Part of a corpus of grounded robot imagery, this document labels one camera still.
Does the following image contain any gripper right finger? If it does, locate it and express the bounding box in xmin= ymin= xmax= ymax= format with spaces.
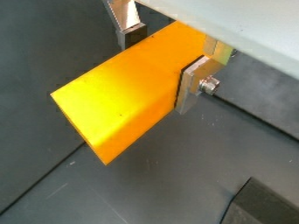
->
xmin=174 ymin=36 xmax=233 ymax=115

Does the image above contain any black curved fixture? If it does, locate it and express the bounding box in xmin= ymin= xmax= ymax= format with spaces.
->
xmin=219 ymin=177 xmax=299 ymax=224

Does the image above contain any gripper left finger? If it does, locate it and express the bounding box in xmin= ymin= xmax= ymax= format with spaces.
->
xmin=102 ymin=0 xmax=147 ymax=50

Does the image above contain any yellow rectangular block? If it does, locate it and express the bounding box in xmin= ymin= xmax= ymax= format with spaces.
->
xmin=51 ymin=22 xmax=206 ymax=165

